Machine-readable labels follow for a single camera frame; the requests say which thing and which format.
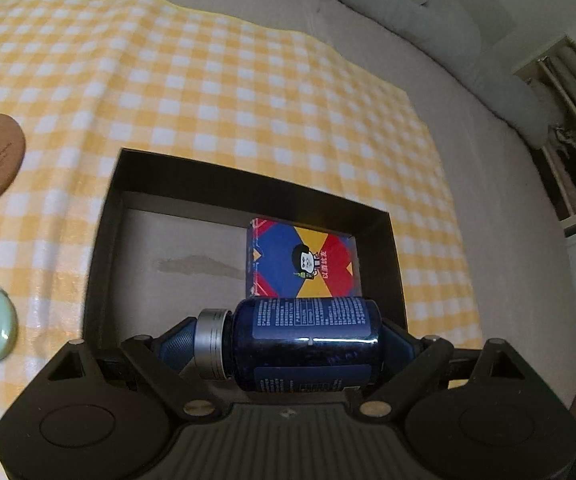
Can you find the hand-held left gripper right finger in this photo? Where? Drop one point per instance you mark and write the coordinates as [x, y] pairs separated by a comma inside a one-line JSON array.
[[399, 349]]

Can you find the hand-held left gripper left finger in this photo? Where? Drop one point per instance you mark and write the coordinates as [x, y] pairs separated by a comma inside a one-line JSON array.
[[179, 344]]

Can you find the dark blue bottle silver cap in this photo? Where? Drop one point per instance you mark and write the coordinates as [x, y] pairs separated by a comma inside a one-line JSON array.
[[308, 360]]

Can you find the black shallow box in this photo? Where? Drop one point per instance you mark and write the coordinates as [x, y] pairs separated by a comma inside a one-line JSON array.
[[178, 240]]

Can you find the colourful cartoon card box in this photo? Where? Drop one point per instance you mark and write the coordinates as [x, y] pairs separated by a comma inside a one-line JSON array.
[[288, 265]]

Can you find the yellow checkered cloth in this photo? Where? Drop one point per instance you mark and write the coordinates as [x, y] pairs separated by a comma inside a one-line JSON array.
[[218, 85]]

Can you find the white open shelf unit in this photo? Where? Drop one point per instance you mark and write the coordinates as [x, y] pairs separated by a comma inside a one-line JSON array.
[[573, 125]]

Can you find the long grey pillow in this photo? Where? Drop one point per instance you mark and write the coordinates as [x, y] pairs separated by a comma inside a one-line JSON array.
[[418, 25]]

